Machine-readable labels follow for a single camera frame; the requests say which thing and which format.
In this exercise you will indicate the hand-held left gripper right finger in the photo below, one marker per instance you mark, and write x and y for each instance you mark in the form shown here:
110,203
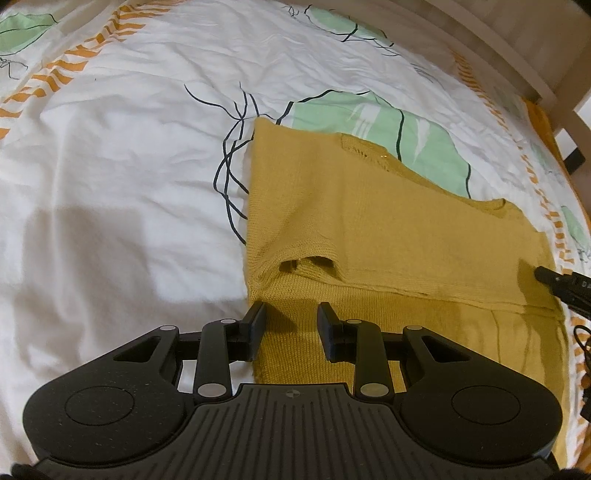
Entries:
324,330

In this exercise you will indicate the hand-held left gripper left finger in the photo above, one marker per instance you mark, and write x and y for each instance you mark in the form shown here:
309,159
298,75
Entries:
256,328

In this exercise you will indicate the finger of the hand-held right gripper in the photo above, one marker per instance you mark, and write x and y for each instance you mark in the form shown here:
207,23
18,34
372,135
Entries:
551,278

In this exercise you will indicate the mustard yellow knit sweater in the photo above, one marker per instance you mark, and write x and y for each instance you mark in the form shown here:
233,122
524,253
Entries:
392,240

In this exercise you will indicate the small black object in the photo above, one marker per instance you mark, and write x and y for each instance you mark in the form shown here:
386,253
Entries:
575,160

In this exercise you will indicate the mustard bed sheet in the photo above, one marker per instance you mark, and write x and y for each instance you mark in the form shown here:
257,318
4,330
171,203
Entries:
545,134

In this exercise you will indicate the white printed bed cover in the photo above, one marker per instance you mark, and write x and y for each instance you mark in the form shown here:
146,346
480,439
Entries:
120,161

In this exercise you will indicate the light wooden bed frame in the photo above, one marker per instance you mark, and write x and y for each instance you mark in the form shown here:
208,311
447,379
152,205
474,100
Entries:
517,41

